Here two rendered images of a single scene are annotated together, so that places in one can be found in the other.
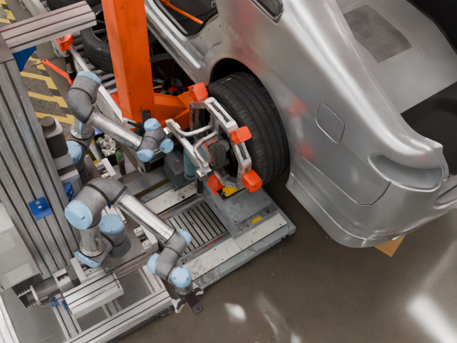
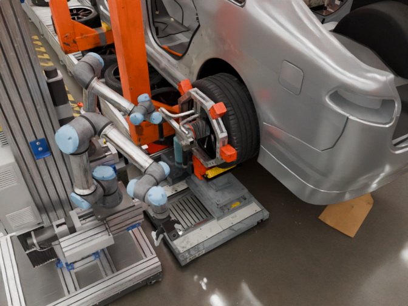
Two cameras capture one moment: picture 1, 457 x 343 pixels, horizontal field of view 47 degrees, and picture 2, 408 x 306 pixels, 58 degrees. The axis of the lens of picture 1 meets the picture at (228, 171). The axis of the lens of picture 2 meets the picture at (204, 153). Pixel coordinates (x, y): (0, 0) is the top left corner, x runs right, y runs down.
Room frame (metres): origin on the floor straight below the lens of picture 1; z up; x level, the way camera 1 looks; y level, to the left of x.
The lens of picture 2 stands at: (-0.17, -0.14, 2.43)
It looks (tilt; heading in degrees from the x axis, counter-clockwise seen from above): 41 degrees down; 5
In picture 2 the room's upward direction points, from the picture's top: straight up
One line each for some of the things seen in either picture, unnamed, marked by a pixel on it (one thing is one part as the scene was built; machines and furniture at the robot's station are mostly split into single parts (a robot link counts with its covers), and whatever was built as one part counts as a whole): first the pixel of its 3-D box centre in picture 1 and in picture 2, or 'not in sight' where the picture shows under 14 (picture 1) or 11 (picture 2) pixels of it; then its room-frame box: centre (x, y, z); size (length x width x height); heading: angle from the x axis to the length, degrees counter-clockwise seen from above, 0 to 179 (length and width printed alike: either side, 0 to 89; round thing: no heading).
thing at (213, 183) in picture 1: (222, 177); (205, 164); (1.92, 0.04, 0.48); 0.16 x 0.12 x 0.17; 128
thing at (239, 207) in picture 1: (237, 182); (219, 173); (2.00, -0.06, 0.32); 0.40 x 0.30 x 0.28; 38
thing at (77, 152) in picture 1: (71, 156); not in sight; (1.63, 0.82, 0.98); 0.13 x 0.12 x 0.14; 172
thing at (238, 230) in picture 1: (235, 197); (218, 189); (2.00, -0.07, 0.13); 0.50 x 0.36 x 0.10; 38
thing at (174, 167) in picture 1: (195, 165); (186, 164); (2.16, 0.23, 0.26); 0.42 x 0.18 x 0.35; 128
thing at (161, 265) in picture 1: (163, 263); (142, 188); (0.94, 0.24, 1.23); 0.11 x 0.11 x 0.08; 64
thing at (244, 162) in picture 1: (218, 143); (201, 129); (1.89, 0.07, 0.85); 0.54 x 0.07 x 0.54; 38
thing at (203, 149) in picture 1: (208, 149); (192, 132); (1.85, 0.13, 0.85); 0.21 x 0.14 x 0.14; 128
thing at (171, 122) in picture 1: (190, 120); (178, 106); (1.90, 0.23, 1.03); 0.19 x 0.18 x 0.11; 128
